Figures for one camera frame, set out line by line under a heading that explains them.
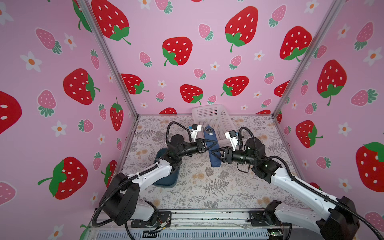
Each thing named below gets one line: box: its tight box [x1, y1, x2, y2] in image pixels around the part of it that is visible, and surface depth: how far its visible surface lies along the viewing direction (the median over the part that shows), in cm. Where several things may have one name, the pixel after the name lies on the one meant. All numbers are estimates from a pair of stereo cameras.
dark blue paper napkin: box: [203, 125, 222, 167], surface depth 71 cm
